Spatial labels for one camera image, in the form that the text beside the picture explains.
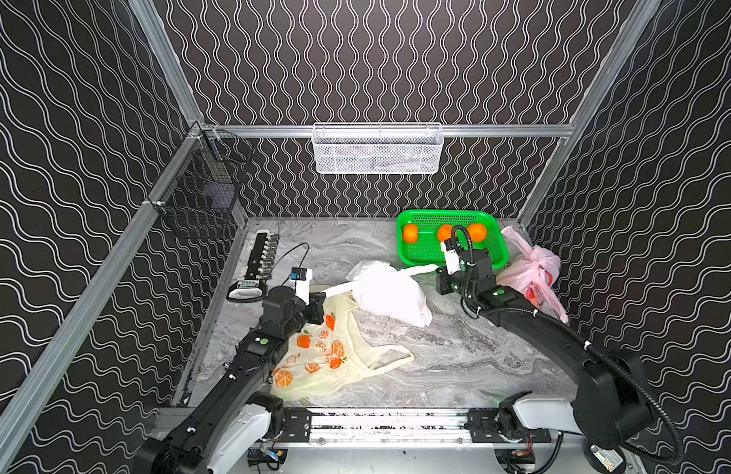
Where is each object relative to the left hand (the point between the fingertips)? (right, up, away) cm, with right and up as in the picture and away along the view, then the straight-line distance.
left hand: (330, 293), depth 80 cm
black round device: (+66, -37, -11) cm, 77 cm away
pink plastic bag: (+57, +5, +4) cm, 58 cm away
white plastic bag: (+15, 0, +5) cm, 16 cm away
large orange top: (+51, +18, +30) cm, 62 cm away
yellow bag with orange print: (-2, -18, +6) cm, 19 cm away
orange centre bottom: (+41, +19, +38) cm, 58 cm away
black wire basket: (-41, +30, +12) cm, 53 cm away
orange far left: (+26, +18, +30) cm, 44 cm away
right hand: (+32, +7, +7) cm, 33 cm away
